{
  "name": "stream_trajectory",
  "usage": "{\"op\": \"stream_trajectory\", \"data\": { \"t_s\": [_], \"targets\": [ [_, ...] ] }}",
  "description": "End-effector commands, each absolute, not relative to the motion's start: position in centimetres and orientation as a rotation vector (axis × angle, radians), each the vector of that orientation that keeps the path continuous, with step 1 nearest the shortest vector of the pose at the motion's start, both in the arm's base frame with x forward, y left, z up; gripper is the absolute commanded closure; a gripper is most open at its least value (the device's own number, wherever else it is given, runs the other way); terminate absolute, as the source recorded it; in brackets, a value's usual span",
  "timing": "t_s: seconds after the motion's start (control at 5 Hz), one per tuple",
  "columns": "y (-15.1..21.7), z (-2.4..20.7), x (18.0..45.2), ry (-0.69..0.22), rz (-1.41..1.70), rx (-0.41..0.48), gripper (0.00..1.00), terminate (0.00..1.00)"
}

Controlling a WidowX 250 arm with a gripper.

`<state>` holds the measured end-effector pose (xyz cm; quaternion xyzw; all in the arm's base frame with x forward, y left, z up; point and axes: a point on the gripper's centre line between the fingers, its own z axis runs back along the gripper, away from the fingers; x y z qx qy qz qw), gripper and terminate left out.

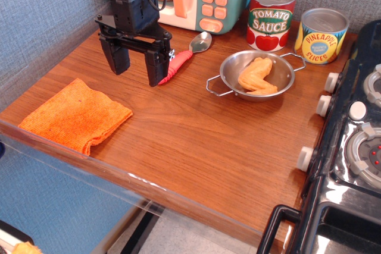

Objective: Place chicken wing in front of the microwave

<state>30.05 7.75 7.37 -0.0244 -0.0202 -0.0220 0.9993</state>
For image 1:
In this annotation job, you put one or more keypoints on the black toy stove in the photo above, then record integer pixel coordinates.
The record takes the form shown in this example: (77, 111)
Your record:
(340, 211)

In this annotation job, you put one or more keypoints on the white round stove button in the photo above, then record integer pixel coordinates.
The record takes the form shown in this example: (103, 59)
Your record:
(357, 111)

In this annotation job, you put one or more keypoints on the yellow toy bread piece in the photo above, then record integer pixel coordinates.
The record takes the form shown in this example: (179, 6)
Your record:
(252, 77)

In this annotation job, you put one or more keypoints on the tomato sauce can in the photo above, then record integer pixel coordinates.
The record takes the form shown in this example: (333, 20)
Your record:
(269, 22)

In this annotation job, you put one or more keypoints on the clear acrylic table guard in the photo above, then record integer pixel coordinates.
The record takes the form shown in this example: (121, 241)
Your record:
(61, 202)

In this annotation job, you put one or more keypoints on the grey stove burner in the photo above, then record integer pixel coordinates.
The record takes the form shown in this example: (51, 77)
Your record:
(363, 154)
(372, 95)

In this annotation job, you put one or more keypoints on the orange folded cloth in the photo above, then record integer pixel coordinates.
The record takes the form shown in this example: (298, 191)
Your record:
(77, 117)

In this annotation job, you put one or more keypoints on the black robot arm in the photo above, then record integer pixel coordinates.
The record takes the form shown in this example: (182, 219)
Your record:
(139, 44)

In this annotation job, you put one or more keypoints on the steel bowl with handles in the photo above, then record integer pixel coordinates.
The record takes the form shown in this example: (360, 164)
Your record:
(281, 75)

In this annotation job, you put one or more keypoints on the yellow object at corner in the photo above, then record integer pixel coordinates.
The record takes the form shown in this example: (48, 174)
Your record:
(26, 248)

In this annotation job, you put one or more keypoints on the black oven door handle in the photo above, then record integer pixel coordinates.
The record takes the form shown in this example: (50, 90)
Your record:
(280, 213)

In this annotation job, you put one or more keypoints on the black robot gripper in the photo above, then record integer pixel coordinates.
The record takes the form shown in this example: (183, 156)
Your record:
(131, 19)

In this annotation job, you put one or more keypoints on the pineapple slices can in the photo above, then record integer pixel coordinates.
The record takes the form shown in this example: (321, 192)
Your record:
(320, 35)

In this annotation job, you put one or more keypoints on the spoon with red handle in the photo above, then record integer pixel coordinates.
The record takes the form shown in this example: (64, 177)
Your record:
(200, 43)

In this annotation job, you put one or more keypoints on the white stove knob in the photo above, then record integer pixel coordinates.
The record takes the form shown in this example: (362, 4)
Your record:
(323, 105)
(331, 81)
(304, 158)

